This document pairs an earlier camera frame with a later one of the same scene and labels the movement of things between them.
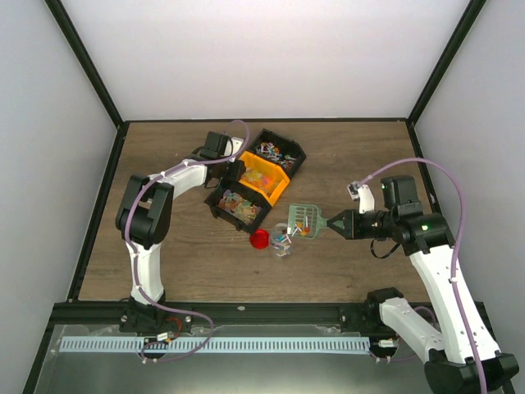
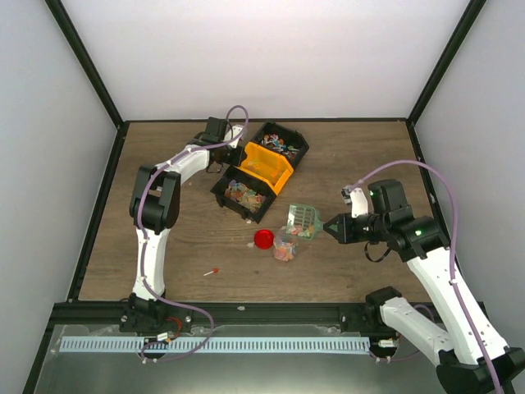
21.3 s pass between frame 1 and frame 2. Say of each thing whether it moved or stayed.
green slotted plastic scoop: stayed
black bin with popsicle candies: moved
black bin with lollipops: moved
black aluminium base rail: stayed
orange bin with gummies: moved
